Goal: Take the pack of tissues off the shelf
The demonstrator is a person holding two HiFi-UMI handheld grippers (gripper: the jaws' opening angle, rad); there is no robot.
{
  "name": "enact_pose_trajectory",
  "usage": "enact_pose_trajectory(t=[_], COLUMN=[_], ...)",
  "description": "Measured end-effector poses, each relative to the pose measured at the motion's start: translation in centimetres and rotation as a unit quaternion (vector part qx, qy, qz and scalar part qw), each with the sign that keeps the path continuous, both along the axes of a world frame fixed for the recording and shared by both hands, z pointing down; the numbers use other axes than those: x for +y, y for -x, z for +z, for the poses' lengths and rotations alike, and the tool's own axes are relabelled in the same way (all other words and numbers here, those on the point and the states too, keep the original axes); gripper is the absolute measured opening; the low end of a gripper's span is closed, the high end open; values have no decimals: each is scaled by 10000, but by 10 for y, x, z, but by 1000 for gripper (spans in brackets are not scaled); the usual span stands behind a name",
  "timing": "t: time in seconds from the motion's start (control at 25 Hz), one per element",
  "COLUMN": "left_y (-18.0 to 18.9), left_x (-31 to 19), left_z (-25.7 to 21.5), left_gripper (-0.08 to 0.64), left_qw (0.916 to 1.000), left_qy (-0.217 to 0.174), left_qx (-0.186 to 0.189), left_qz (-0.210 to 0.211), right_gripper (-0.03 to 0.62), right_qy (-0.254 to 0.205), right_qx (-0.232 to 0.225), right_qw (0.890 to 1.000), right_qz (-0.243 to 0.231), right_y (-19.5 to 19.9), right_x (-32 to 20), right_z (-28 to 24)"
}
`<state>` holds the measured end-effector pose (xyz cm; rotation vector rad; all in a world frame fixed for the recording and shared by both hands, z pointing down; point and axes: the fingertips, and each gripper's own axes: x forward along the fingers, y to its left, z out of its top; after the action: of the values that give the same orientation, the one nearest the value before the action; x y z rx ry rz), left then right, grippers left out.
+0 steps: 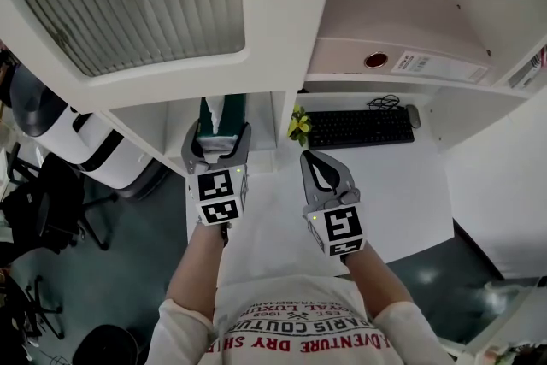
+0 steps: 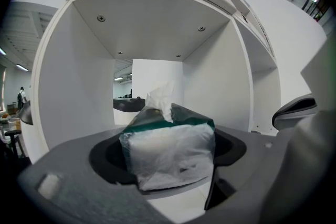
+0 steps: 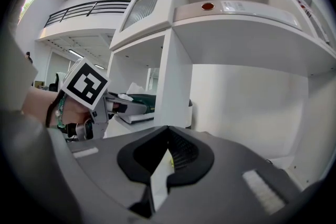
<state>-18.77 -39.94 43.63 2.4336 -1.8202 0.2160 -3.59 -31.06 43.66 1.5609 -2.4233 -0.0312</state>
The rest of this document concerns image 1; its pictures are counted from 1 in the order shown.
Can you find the person's white printed shirt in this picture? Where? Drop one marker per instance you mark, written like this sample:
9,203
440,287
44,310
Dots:
299,303

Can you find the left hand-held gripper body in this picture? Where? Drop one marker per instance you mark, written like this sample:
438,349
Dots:
218,192

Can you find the person's left forearm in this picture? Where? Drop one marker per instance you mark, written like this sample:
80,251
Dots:
196,265

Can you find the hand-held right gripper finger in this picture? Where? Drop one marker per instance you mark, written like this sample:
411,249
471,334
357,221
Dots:
308,179
342,179

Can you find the black keyboard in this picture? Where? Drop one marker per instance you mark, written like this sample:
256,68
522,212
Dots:
359,128

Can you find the small yellow-green plant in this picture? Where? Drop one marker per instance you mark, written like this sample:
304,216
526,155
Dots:
299,124

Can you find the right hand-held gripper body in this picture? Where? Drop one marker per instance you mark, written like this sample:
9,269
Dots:
339,226

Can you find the black office chair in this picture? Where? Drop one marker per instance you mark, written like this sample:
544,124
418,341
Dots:
55,201

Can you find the green and white tissues pack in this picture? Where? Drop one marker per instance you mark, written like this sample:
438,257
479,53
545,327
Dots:
231,115

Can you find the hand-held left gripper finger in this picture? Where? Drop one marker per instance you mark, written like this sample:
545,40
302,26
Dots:
189,158
241,149

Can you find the black round stool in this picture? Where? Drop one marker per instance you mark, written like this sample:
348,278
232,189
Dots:
111,346

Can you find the black chair base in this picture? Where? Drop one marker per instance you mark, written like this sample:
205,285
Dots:
38,307

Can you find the person's right forearm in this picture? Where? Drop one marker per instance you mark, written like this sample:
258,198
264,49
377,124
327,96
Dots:
376,282

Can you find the white shelving unit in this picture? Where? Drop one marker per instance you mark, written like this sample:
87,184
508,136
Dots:
273,13

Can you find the pale lever arch binder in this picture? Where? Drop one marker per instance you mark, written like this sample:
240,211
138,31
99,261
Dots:
384,13

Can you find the grey computer mouse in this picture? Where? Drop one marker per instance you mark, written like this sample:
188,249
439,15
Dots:
413,116

